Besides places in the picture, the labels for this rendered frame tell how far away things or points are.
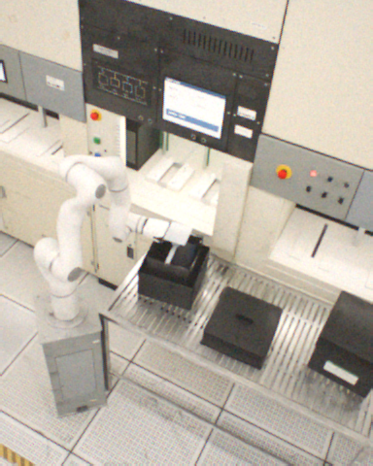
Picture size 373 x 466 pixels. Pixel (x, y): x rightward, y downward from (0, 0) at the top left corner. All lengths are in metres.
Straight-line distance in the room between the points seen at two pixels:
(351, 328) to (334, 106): 0.91
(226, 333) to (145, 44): 1.28
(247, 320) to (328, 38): 1.22
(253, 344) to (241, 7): 1.36
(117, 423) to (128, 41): 1.97
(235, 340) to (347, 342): 0.46
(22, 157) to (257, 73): 1.63
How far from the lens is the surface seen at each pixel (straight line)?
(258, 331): 2.37
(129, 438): 3.03
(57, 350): 2.53
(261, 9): 1.99
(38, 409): 3.14
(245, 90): 2.13
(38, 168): 3.15
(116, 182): 2.14
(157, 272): 2.42
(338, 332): 2.28
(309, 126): 2.12
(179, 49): 2.19
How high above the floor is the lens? 2.80
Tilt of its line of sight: 45 degrees down
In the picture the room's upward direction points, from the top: 6 degrees clockwise
